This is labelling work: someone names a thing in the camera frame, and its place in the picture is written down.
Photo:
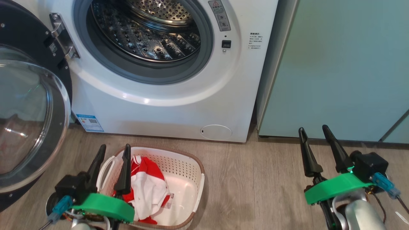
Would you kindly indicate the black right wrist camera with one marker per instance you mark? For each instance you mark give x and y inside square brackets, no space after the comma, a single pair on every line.
[369,166]

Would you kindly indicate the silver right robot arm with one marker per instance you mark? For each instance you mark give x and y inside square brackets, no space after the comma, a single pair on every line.
[361,214]

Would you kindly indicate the white front-load washing machine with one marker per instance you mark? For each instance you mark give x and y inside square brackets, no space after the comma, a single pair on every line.
[159,111]

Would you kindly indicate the white basket label sticker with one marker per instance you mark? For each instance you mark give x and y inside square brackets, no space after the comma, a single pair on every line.
[169,201]

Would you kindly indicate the blue energy label sticker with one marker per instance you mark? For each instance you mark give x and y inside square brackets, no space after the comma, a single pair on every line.
[90,123]

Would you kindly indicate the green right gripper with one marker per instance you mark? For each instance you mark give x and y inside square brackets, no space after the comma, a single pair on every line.
[335,187]

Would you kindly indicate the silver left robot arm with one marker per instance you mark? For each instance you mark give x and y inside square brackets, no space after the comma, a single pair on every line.
[80,227]

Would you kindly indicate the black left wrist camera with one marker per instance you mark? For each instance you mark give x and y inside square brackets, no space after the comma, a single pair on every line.
[70,188]

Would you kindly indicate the grey warning sticker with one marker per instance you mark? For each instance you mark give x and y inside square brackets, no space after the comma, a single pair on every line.
[219,16]

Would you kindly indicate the washing machine glass door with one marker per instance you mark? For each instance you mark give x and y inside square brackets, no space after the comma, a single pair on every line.
[32,111]

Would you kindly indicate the round white filter cover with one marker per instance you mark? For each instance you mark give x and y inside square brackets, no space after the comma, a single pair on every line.
[216,132]

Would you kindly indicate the white laundry basket brown rim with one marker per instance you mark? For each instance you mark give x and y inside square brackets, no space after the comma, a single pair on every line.
[179,159]

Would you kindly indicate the white garment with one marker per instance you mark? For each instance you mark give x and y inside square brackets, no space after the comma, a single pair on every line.
[147,195]

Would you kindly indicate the stainless steel washing machine drum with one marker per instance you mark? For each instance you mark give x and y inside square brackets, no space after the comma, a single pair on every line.
[143,38]

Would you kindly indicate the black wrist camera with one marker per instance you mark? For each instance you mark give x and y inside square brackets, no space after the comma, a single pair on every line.
[369,166]
[70,188]

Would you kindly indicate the red garment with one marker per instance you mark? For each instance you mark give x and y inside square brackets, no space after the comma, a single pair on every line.
[147,166]

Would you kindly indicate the metal door hinge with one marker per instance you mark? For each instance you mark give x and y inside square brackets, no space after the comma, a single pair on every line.
[62,35]

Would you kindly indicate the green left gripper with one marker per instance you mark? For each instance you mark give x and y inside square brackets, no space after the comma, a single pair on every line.
[102,206]

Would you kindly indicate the pale green cabinet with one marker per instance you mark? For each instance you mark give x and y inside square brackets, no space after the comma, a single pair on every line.
[335,70]

